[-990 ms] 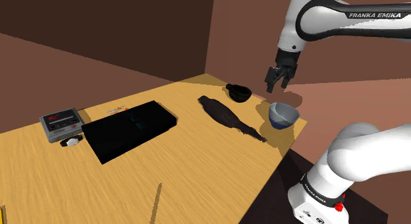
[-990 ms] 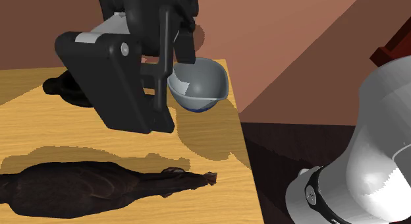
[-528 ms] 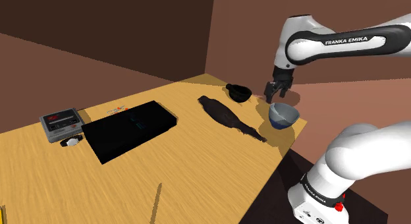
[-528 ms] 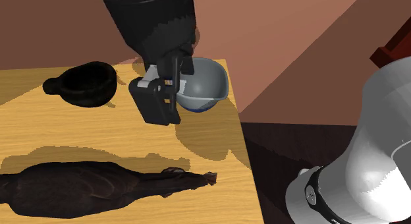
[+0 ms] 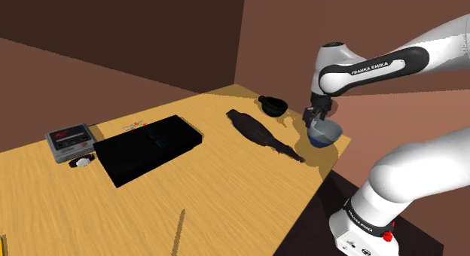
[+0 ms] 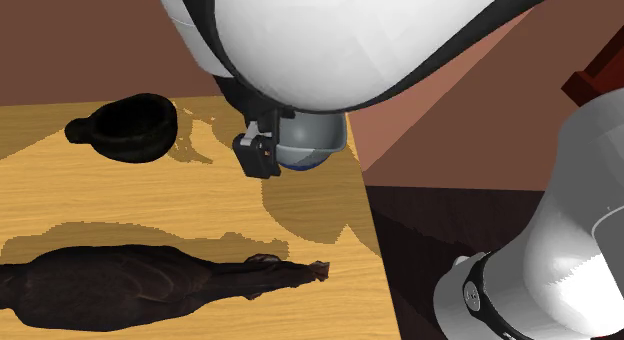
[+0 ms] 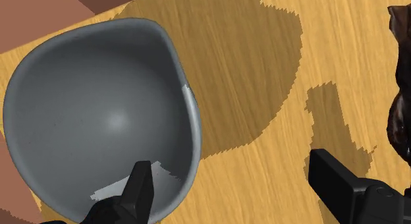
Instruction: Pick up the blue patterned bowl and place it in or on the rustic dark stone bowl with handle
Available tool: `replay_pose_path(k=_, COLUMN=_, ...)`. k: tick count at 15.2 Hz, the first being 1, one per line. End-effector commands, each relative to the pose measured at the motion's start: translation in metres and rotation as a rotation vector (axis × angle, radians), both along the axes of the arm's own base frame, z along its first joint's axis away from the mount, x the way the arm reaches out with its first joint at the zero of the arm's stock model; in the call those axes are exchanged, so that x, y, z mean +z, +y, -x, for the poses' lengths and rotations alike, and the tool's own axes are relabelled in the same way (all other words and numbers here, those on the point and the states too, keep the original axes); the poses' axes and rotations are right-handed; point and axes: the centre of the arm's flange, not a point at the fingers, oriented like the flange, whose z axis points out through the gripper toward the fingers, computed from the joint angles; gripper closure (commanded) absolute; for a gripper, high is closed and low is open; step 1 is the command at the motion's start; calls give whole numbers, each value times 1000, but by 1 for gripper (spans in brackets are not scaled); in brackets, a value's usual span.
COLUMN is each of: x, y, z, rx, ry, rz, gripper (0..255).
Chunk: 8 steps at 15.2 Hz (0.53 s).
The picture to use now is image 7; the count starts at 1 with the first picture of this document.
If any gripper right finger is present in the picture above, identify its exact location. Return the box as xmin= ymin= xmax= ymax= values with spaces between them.
xmin=308 ymin=148 xmax=411 ymax=224

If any grey bowl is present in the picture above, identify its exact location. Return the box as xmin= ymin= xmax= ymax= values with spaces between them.
xmin=2 ymin=17 xmax=203 ymax=224

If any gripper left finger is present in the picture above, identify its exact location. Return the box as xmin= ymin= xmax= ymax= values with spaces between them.
xmin=79 ymin=160 xmax=155 ymax=224

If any dark brown glossy figure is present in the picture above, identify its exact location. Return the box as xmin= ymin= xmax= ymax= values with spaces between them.
xmin=386 ymin=4 xmax=411 ymax=168

